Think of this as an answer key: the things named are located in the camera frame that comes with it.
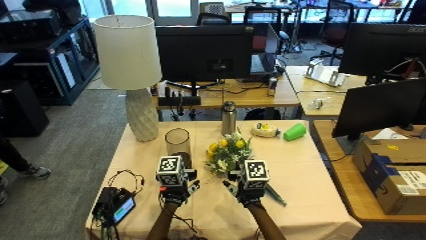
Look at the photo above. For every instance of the person's right hand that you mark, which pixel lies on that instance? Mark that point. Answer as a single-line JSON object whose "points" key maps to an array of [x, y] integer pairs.
{"points": [[251, 196]]}

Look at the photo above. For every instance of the person's left hand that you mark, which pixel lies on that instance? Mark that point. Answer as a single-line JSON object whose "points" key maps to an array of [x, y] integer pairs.
{"points": [[192, 176]]}

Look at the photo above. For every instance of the clear glass cylinder vase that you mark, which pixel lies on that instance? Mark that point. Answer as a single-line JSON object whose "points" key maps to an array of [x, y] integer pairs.
{"points": [[177, 141]]}

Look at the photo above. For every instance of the yellow and white flower bouquet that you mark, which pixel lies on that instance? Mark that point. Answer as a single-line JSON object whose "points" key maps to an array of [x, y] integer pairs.
{"points": [[227, 153]]}

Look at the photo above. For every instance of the white marker cube left glove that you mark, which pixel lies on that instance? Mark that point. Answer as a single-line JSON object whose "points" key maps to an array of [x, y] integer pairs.
{"points": [[171, 170]]}

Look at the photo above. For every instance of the white marker cube glove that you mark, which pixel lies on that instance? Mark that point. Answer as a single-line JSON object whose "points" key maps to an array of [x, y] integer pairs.
{"points": [[255, 174], [171, 170]]}

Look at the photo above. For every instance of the white marker cube right glove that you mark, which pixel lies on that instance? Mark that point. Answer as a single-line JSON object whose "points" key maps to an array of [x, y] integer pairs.
{"points": [[255, 174]]}

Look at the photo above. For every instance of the beige tablecloth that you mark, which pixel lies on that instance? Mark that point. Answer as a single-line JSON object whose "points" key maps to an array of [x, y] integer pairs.
{"points": [[293, 186]]}

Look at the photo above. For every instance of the steel water bottle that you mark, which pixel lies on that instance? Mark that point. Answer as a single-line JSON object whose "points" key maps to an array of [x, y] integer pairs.
{"points": [[229, 120]]}

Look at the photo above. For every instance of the black device with lit screen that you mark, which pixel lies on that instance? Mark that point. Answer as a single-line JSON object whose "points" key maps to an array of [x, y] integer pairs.
{"points": [[116, 205]]}

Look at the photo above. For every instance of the green plastic cup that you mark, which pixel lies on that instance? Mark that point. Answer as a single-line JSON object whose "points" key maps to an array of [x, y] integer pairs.
{"points": [[294, 132]]}

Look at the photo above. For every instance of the black backpack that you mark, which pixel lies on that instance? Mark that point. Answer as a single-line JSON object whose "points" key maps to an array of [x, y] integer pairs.
{"points": [[261, 114]]}

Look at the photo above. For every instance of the wooden desk with monitor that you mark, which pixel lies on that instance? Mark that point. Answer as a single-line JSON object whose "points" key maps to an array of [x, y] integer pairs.
{"points": [[248, 96]]}

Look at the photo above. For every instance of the wooden desk with cardboard box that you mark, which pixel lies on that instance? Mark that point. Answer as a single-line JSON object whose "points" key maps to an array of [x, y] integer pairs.
{"points": [[341, 186]]}

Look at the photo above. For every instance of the silver drink can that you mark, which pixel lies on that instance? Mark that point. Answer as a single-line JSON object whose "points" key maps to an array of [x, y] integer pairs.
{"points": [[272, 87]]}

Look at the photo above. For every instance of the small white gadget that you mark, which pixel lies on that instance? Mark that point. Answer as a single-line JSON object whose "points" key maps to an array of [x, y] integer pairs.
{"points": [[317, 103]]}

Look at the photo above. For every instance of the wooden desk with white stand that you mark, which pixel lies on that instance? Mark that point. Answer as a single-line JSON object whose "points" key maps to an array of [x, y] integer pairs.
{"points": [[306, 87]]}

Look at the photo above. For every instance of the black monitor on stand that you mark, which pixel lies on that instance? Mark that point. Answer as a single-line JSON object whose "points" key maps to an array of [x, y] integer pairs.
{"points": [[204, 53]]}

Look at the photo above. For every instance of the open grey laptop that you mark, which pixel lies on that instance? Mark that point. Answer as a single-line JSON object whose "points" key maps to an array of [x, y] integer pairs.
{"points": [[262, 61]]}

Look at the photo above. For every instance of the white table lamp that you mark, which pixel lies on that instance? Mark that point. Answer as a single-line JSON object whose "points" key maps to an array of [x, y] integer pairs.
{"points": [[128, 53]]}

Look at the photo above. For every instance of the brown cardboard box blue tape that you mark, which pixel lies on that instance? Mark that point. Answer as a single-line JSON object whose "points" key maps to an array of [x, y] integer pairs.
{"points": [[390, 173]]}

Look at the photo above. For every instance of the white plastic stand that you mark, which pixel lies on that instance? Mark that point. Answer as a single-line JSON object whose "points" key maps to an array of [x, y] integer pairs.
{"points": [[326, 75]]}

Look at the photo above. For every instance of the white sheet of paper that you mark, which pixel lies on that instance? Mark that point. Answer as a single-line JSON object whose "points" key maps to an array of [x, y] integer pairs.
{"points": [[389, 134]]}

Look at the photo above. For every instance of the black tilted monitor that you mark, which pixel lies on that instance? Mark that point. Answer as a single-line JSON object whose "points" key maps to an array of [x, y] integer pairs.
{"points": [[381, 106]]}

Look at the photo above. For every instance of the blue shelf cabinet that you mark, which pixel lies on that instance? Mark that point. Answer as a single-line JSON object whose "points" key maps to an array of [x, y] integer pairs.
{"points": [[67, 66]]}

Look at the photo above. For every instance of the black case on floor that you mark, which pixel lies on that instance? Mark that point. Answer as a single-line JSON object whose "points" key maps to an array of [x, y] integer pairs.
{"points": [[20, 108]]}

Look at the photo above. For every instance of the black office chair red seat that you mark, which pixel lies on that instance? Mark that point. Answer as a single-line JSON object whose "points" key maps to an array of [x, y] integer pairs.
{"points": [[334, 31]]}

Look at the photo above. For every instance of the large black monitor with logo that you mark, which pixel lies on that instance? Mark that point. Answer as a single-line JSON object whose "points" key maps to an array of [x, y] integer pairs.
{"points": [[377, 50]]}

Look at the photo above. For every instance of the black box on cabinet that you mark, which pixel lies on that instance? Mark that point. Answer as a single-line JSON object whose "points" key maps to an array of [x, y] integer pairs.
{"points": [[28, 21]]}

